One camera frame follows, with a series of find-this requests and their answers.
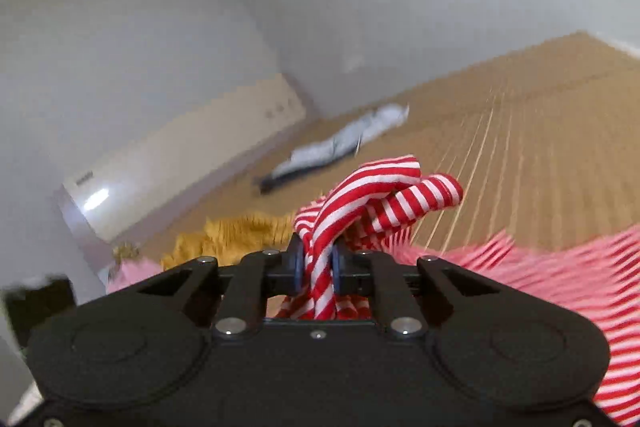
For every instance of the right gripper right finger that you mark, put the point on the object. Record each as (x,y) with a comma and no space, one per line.
(378,277)

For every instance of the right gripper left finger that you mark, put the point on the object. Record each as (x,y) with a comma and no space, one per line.
(258,277)

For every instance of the red white striped shirt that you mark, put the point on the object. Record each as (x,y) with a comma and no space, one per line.
(376,206)

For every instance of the yellow striped shirt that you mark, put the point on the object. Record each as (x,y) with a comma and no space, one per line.
(230,239)

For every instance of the dark navy garment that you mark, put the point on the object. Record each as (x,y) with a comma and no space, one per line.
(271,182)

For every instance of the pink garment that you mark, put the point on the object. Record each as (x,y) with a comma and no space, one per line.
(129,272)

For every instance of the small gold packet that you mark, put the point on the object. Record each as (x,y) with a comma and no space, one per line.
(125,252)

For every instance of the beige bed headboard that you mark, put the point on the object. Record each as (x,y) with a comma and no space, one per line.
(134,193)

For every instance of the light blue white garment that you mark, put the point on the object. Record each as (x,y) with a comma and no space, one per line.
(344,142)

